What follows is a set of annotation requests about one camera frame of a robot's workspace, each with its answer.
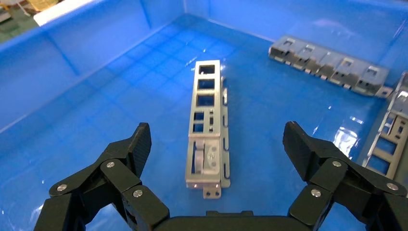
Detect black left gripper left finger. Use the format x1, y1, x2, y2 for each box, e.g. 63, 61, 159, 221
33, 122, 170, 231

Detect grey metal bracket square holes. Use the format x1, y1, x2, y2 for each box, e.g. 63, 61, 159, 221
362, 71, 408, 180
185, 60, 231, 200

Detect blue plastic parts bin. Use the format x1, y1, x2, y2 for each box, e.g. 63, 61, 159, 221
0, 0, 408, 231

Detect segmented grey metal plate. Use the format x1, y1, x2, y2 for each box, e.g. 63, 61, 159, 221
268, 35, 393, 99

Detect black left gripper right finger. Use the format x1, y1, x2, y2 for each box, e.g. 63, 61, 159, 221
282, 121, 408, 231

